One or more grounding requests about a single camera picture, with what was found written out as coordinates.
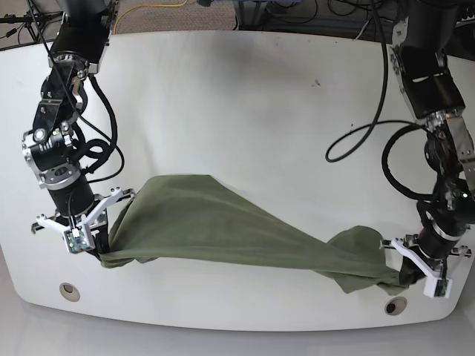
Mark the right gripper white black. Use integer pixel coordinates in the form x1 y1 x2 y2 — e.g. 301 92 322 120
31 181 134 254

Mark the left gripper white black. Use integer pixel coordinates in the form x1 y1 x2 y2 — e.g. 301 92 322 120
380 220 472 298

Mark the olive green T-shirt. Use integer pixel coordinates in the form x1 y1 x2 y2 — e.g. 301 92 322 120
100 175 413 295

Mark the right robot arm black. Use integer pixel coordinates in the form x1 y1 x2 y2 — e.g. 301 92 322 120
22 1 134 258

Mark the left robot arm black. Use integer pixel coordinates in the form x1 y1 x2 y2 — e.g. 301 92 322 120
381 1 474 298

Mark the black tripod stand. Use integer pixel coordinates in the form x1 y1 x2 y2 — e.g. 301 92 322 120
1 1 62 50

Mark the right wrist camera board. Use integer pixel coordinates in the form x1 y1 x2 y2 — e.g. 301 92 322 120
63 229 95 254

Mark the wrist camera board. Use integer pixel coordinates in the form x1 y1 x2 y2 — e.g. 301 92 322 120
63 229 95 254
434 278 452 299

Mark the right table cable grommet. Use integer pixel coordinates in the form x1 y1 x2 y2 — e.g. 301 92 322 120
384 297 407 316

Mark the table cable grommet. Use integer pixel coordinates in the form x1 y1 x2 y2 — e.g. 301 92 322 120
59 283 80 303
384 297 407 316

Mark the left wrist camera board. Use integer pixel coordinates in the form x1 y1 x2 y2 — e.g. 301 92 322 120
434 278 452 299

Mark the left table cable grommet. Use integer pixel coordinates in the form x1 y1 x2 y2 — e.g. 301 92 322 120
59 283 80 303

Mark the yellow cable on floor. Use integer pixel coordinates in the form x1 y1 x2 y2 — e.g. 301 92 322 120
114 0 190 35

